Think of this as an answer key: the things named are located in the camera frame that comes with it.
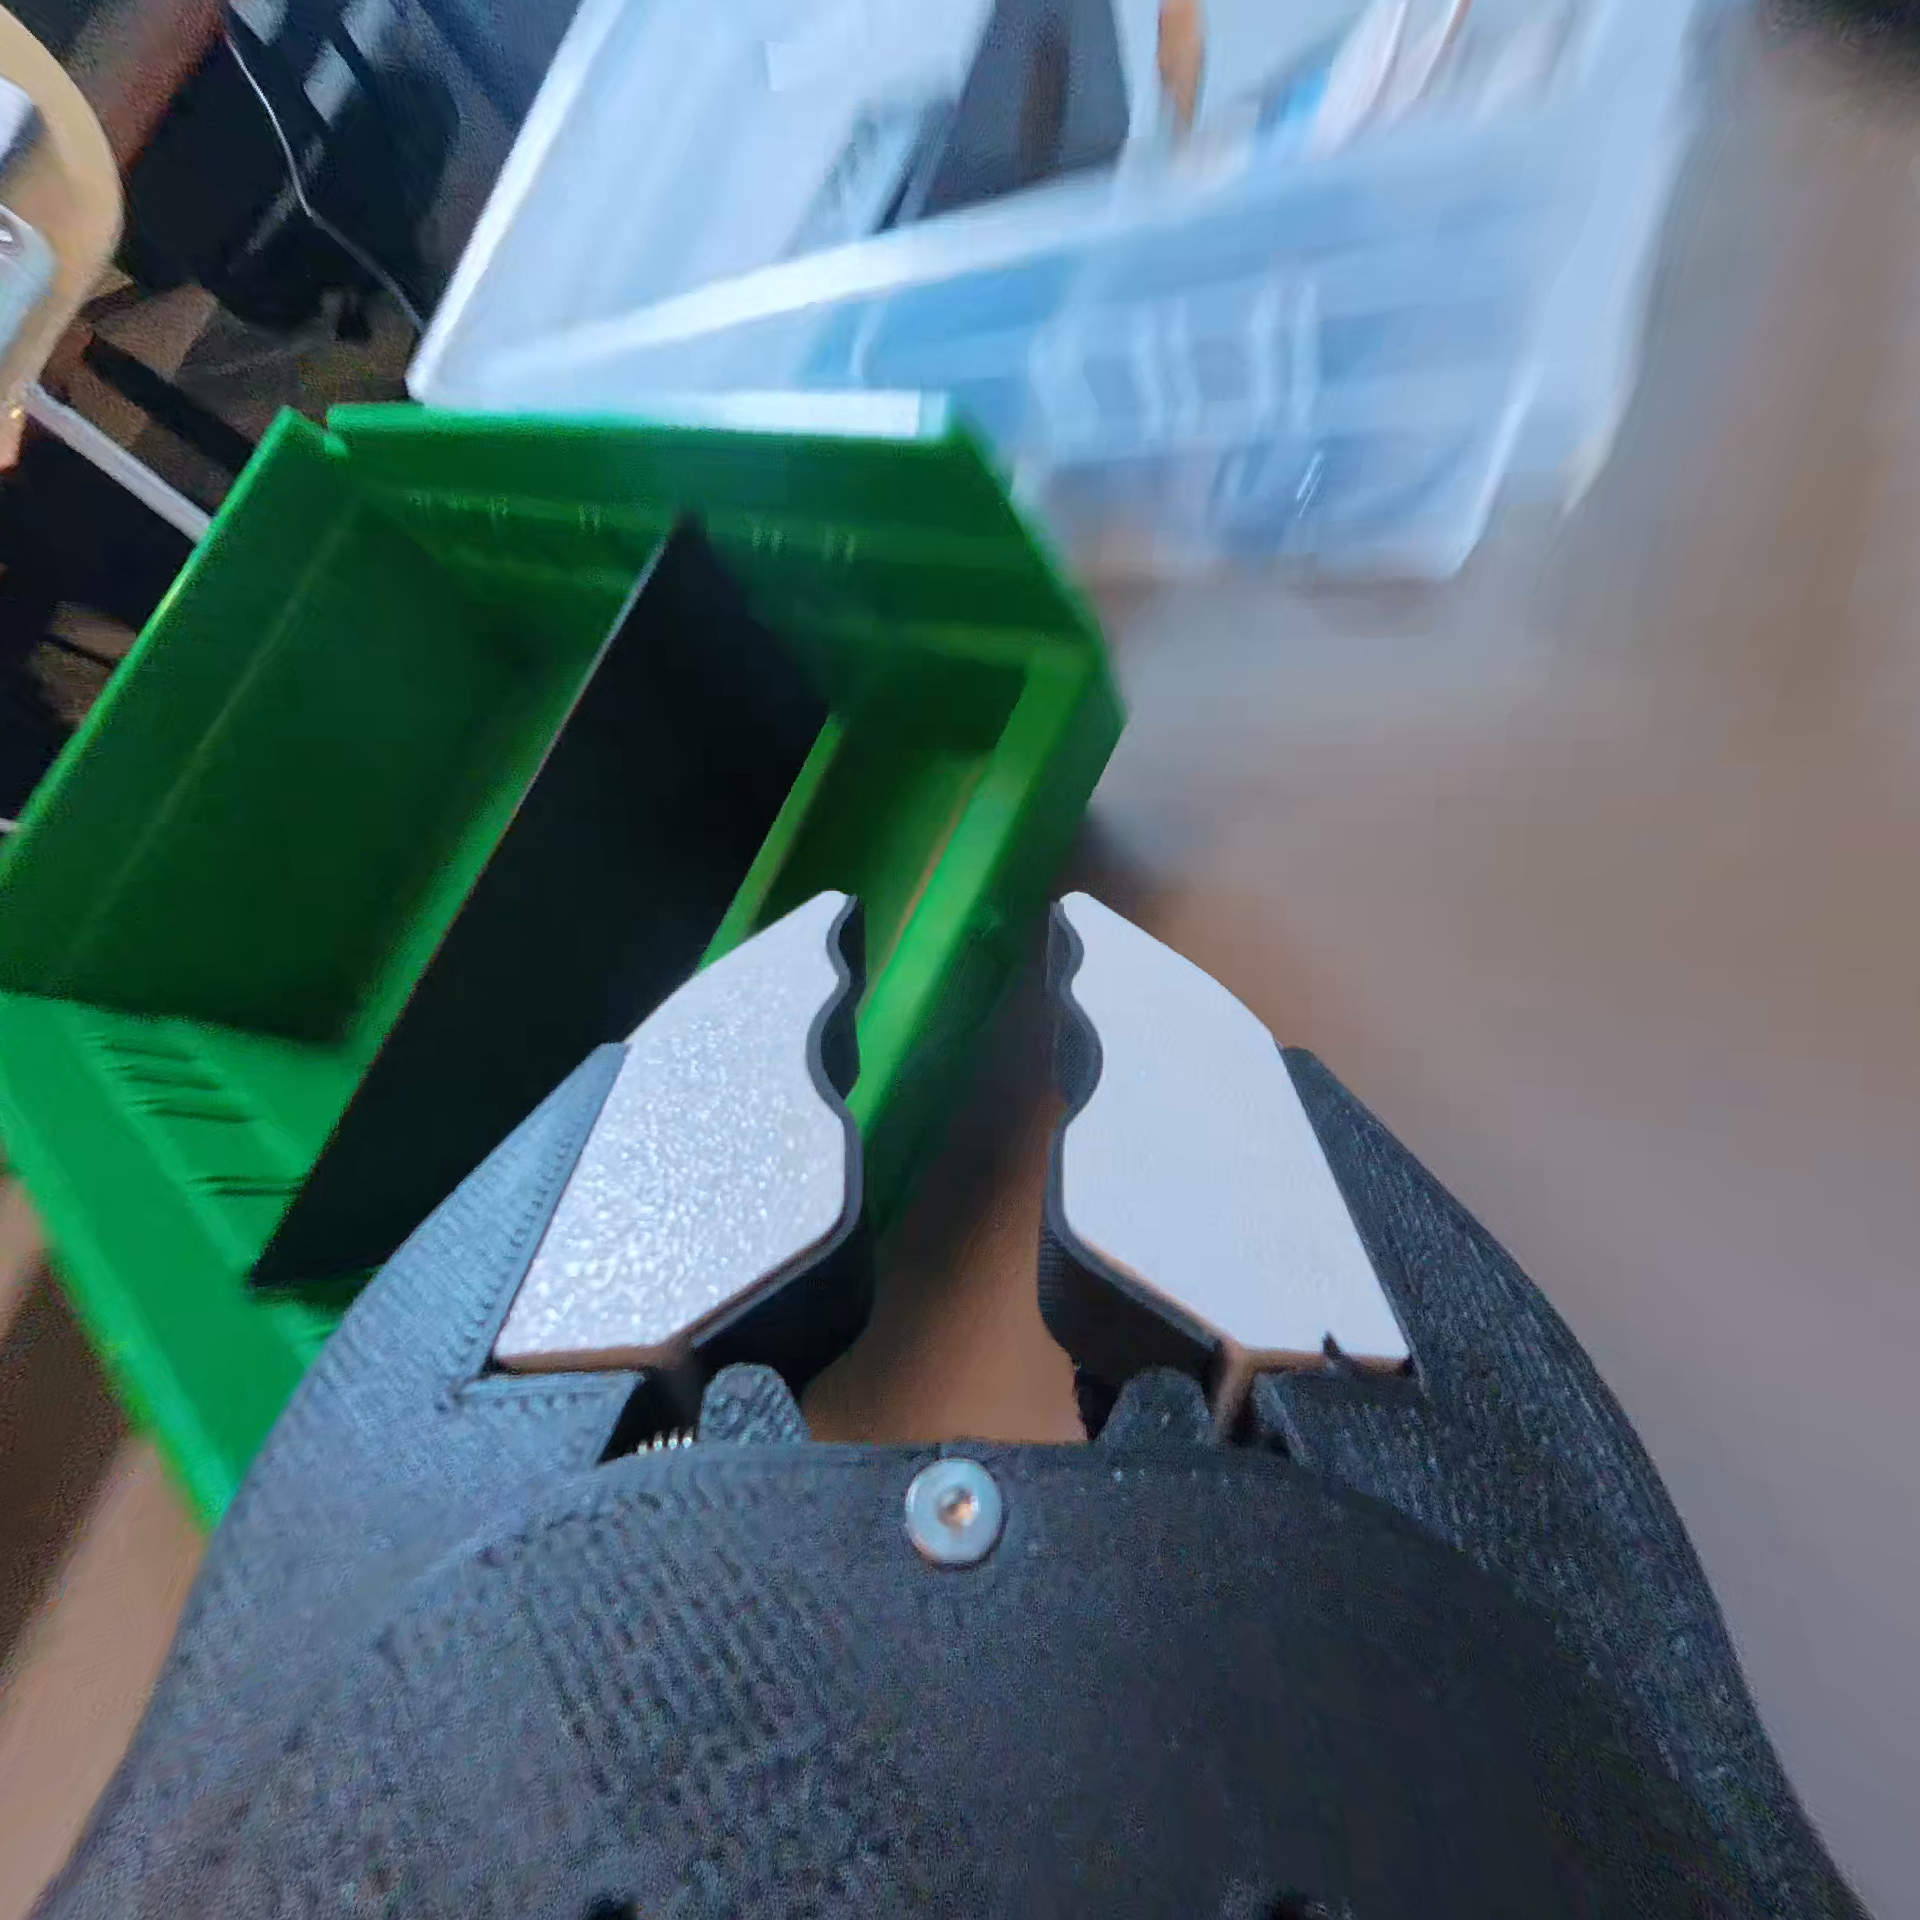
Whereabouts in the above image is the tan curved wooden board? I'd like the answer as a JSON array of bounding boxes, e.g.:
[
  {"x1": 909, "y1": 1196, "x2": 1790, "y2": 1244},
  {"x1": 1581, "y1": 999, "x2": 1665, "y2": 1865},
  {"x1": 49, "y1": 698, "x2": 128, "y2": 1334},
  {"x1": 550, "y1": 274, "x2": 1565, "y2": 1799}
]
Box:
[{"x1": 0, "y1": 0, "x2": 126, "y2": 395}]

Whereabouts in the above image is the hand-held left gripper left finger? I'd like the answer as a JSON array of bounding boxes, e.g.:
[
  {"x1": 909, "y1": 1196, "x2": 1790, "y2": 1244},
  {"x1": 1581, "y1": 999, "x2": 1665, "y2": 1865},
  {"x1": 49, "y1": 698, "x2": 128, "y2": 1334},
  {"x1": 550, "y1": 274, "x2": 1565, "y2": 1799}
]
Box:
[{"x1": 488, "y1": 891, "x2": 877, "y2": 1426}]

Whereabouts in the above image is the green plastic storage bin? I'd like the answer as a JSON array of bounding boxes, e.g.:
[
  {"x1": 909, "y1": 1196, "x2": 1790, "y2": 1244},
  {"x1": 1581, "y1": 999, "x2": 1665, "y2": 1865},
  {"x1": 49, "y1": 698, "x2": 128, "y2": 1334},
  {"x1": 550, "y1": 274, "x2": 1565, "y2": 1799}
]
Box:
[{"x1": 0, "y1": 402, "x2": 1126, "y2": 1525}]

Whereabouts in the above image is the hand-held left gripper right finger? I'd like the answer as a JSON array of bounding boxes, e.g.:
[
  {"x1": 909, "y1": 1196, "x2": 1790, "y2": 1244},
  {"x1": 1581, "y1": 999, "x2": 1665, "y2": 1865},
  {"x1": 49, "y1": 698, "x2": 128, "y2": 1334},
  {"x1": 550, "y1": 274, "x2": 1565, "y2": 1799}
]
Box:
[{"x1": 1040, "y1": 891, "x2": 1414, "y2": 1426}]

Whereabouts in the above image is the black bin divider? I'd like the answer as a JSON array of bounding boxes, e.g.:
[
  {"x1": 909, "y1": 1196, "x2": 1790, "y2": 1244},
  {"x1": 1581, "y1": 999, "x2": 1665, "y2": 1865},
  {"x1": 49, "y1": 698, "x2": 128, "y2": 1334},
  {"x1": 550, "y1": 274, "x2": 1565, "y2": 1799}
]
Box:
[{"x1": 246, "y1": 517, "x2": 840, "y2": 1291}]

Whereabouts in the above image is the clear plastic storage box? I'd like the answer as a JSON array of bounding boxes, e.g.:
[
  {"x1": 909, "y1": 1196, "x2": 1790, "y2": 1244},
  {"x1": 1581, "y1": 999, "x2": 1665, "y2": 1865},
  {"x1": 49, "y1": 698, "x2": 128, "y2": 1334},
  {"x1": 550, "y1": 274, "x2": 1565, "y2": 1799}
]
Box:
[{"x1": 406, "y1": 0, "x2": 1696, "y2": 589}]

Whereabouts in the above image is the thin white cable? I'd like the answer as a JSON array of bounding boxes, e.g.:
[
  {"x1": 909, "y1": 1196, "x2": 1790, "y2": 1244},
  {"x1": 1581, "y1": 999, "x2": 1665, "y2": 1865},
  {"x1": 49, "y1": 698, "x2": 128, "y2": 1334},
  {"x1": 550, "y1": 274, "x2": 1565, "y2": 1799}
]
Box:
[{"x1": 221, "y1": 30, "x2": 425, "y2": 335}]

